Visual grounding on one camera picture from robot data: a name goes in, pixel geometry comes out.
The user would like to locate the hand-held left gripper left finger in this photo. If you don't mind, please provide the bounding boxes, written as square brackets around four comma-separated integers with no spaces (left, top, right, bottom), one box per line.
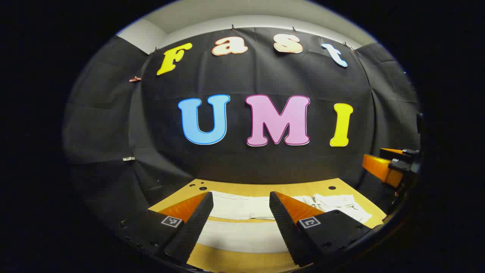
[119,191,214,265]

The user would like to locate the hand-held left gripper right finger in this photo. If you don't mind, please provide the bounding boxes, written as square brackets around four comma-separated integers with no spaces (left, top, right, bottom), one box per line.
[269,191,372,267]

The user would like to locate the white jeans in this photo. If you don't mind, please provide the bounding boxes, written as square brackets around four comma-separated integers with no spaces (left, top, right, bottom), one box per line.
[196,191,374,254]

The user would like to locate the black backdrop cloth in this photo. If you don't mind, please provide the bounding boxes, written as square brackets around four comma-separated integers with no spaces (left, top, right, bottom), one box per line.
[63,27,422,243]

